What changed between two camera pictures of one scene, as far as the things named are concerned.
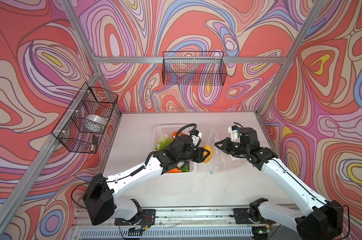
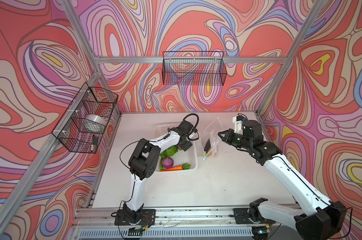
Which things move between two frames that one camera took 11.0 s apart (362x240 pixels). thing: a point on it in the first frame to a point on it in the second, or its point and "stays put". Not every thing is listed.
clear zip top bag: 220,162 to 210,137
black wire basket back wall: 195,68 stays put
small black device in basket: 95,140 stays put
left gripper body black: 190,156 to 186,144
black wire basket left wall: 82,126 stays put
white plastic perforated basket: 170,129 stays put
